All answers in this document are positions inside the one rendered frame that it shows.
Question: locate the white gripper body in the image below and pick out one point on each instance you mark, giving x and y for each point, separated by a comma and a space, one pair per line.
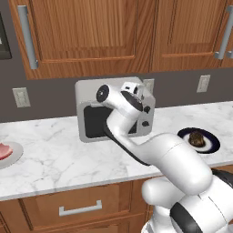
142, 92

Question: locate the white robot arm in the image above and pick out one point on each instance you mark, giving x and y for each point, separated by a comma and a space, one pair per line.
179, 157

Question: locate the black toaster oven knob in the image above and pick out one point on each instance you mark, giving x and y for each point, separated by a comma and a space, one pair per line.
147, 109
145, 123

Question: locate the grey toaster oven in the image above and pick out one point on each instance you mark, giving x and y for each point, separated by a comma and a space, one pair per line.
88, 91

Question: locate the toaster oven door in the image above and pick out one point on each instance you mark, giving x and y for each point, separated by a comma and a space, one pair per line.
94, 121

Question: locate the brown bread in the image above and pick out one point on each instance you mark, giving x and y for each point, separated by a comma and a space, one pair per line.
197, 139

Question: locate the black microwave oven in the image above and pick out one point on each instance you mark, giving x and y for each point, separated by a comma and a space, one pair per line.
4, 39

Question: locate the pink raw steak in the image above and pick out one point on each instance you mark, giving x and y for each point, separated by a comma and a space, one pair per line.
4, 151

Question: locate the dark blue plate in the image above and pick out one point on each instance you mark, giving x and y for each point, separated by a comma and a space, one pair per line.
212, 142

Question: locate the wooden drawer front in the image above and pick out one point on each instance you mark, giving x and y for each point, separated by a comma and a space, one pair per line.
45, 203
115, 226

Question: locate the grey plate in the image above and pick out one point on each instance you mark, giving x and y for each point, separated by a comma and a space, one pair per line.
16, 153

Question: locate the white wall outlet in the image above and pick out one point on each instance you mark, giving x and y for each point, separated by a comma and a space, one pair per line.
203, 83
21, 97
149, 85

